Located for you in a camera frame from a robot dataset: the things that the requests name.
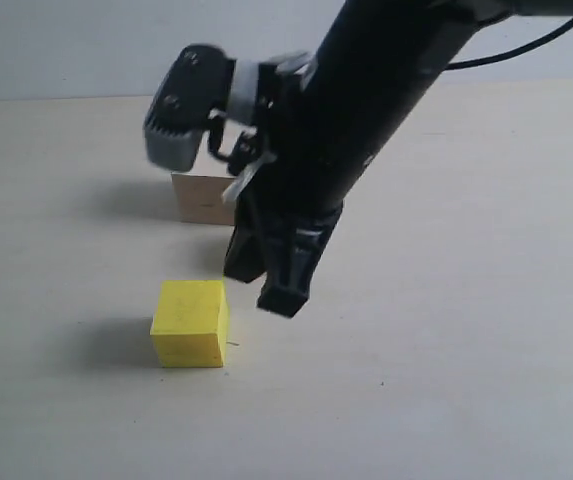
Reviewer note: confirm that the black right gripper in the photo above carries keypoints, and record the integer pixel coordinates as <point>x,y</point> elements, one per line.
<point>374,65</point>

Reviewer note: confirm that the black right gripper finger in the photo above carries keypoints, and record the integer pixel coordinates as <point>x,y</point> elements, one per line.
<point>244,261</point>

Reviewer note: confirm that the large plain wooden cube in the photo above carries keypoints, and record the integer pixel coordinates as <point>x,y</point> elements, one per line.
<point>199,199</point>

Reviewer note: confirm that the yellow wooden cube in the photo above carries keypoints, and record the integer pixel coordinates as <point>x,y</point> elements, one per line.
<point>190,324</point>

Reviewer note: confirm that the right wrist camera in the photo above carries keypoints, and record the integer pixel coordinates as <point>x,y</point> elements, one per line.
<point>188,105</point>

